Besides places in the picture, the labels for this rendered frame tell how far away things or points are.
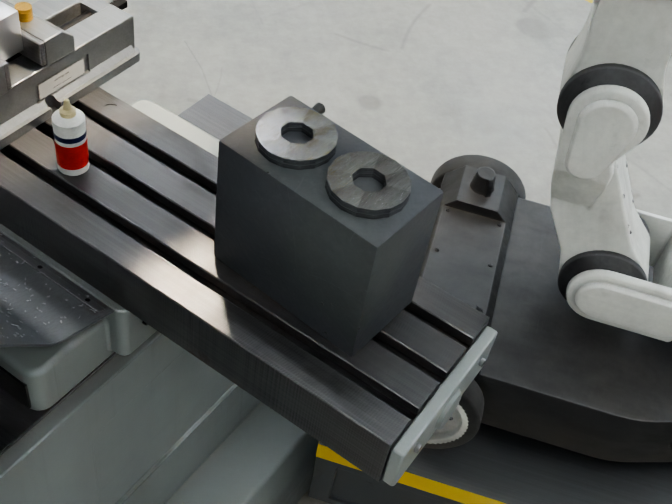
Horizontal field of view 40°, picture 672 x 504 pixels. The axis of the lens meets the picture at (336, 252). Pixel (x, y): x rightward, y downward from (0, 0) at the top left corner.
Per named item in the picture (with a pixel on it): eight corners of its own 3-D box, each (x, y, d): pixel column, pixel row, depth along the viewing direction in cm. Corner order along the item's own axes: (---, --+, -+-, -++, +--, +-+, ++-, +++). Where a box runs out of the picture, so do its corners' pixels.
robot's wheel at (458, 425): (469, 439, 162) (498, 374, 148) (464, 463, 159) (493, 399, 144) (361, 406, 164) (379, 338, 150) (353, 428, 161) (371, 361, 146)
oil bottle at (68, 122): (73, 151, 122) (66, 84, 114) (96, 165, 121) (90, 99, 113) (50, 167, 119) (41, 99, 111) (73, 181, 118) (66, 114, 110)
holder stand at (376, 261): (278, 208, 120) (292, 83, 105) (413, 301, 112) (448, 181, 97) (212, 256, 113) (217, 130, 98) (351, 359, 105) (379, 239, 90)
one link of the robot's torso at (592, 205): (648, 254, 166) (668, 16, 134) (643, 336, 153) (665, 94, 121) (560, 248, 171) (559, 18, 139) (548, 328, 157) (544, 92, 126)
